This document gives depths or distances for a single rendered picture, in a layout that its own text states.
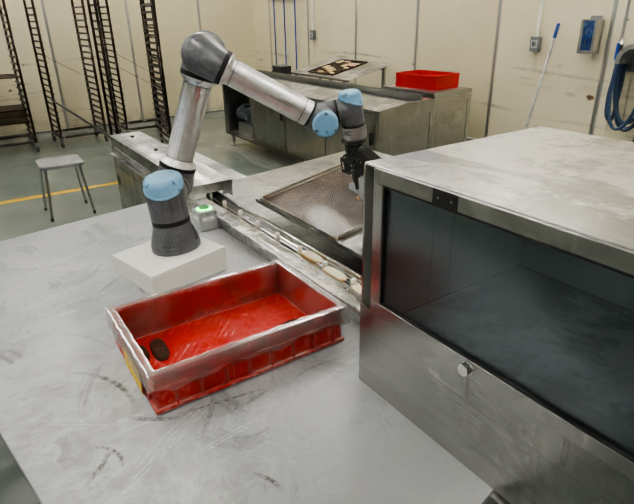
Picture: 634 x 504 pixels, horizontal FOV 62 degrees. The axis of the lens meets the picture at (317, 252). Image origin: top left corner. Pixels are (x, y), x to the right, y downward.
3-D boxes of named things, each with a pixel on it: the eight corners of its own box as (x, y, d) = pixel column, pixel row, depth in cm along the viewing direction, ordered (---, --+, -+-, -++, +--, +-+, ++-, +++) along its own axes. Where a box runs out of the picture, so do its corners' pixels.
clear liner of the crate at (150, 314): (109, 341, 130) (101, 307, 126) (281, 287, 154) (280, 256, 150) (152, 421, 104) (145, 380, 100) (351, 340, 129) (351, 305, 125)
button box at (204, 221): (193, 235, 202) (190, 207, 198) (212, 230, 206) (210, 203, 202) (202, 241, 196) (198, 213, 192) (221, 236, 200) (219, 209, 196)
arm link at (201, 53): (185, 24, 138) (348, 113, 151) (191, 23, 148) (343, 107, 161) (168, 66, 141) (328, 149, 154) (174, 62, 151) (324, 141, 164)
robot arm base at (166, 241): (167, 261, 158) (160, 230, 154) (143, 248, 168) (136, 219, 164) (210, 243, 167) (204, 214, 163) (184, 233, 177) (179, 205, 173)
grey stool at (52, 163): (51, 222, 441) (38, 168, 422) (44, 210, 468) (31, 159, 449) (96, 213, 459) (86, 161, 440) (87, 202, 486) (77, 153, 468)
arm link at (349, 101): (332, 90, 169) (359, 85, 169) (337, 124, 174) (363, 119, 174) (336, 96, 162) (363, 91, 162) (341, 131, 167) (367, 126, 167)
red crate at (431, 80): (394, 86, 523) (394, 72, 518) (419, 82, 543) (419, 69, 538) (434, 90, 486) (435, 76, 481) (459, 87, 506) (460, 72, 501)
